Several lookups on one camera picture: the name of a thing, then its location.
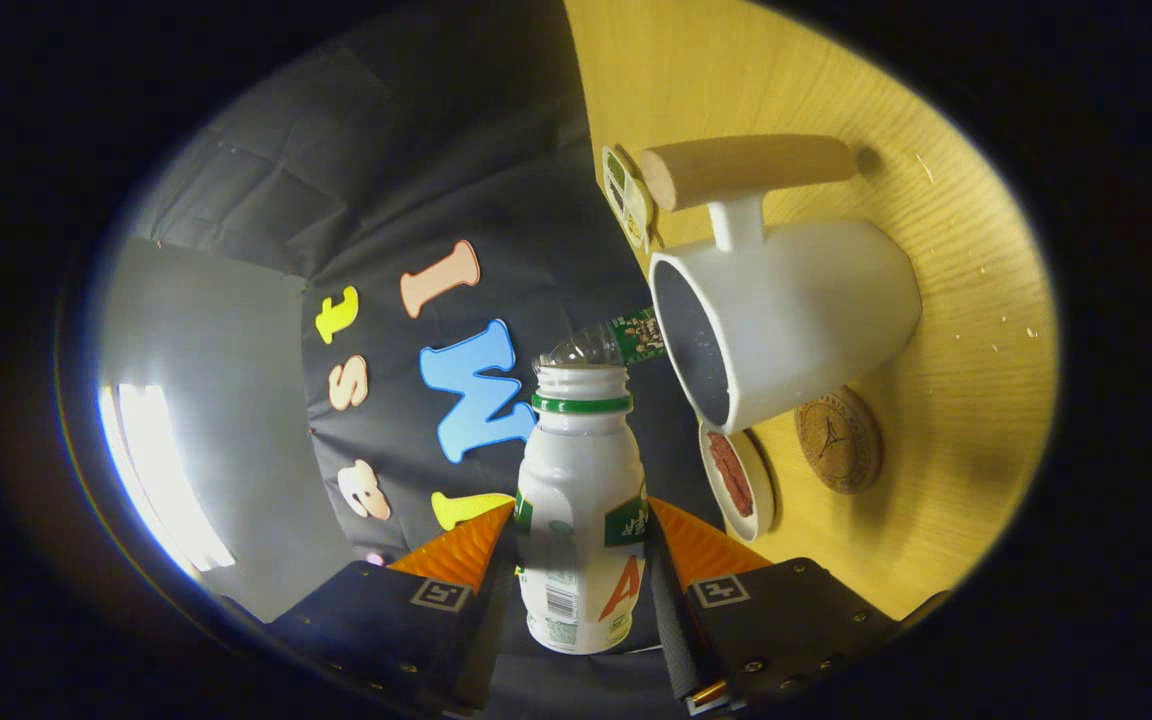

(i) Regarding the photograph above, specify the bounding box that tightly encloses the wooden table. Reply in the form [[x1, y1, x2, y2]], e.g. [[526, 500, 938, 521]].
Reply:
[[563, 0, 1059, 621]]

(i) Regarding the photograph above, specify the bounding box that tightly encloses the clear water bottle green label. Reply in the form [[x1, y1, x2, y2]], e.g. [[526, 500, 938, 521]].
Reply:
[[534, 308, 667, 373]]

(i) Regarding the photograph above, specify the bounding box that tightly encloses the white cup wooden handle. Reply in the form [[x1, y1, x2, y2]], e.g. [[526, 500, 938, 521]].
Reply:
[[639, 134, 923, 435]]

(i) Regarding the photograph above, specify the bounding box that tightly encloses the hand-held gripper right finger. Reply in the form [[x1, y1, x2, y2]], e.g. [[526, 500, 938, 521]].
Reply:
[[642, 497, 902, 716]]

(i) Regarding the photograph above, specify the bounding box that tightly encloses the round white plate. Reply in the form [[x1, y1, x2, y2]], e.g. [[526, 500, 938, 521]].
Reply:
[[698, 420, 777, 544]]

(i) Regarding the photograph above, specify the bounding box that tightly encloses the round cork coaster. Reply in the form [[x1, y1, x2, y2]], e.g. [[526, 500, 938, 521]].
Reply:
[[794, 387, 883, 495]]

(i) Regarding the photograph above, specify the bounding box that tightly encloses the white juice bottle green collar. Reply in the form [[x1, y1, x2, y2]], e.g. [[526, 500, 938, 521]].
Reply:
[[514, 365, 649, 655]]

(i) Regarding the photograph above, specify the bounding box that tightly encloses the red sausage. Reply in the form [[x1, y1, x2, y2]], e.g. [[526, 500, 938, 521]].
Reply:
[[706, 432, 737, 511], [718, 440, 755, 518]]

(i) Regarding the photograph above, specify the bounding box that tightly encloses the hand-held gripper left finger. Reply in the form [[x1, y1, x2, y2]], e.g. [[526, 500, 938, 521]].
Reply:
[[266, 502, 517, 713]]

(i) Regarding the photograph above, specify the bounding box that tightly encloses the white divided dish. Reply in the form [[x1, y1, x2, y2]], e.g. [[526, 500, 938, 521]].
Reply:
[[602, 146, 659, 253]]

